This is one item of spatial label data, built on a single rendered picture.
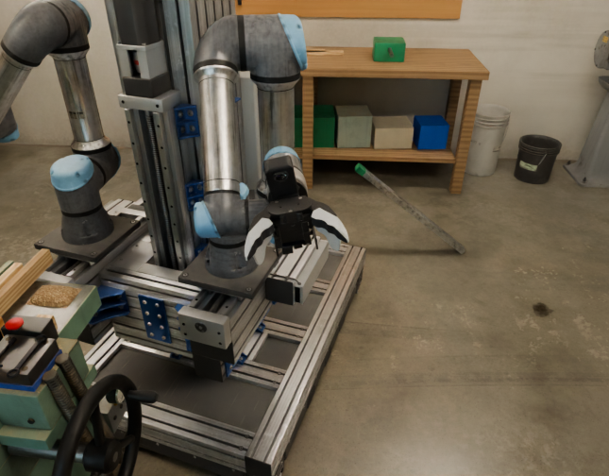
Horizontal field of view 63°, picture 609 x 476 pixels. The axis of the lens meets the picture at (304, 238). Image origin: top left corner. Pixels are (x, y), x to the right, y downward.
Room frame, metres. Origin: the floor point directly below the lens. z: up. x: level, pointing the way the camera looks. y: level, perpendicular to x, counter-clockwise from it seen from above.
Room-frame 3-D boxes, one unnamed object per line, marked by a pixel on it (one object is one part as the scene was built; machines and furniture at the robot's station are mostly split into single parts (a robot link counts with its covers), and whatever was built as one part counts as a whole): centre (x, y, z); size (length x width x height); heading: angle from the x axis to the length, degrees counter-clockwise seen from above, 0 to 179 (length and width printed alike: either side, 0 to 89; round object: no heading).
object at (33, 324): (0.64, 0.50, 0.99); 0.13 x 0.11 x 0.06; 173
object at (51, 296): (0.89, 0.58, 0.91); 0.10 x 0.07 x 0.02; 83
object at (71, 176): (1.31, 0.67, 0.98); 0.13 x 0.12 x 0.14; 175
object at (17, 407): (0.63, 0.51, 0.92); 0.15 x 0.13 x 0.09; 173
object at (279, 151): (0.89, 0.04, 1.21); 0.11 x 0.08 x 0.09; 6
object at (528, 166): (3.38, -1.71, 0.14); 0.30 x 0.29 x 0.28; 176
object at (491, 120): (3.52, -1.35, 0.24); 0.31 x 0.29 x 0.47; 86
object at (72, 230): (1.30, 0.67, 0.87); 0.15 x 0.15 x 0.10
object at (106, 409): (0.83, 0.53, 0.58); 0.12 x 0.08 x 0.08; 83
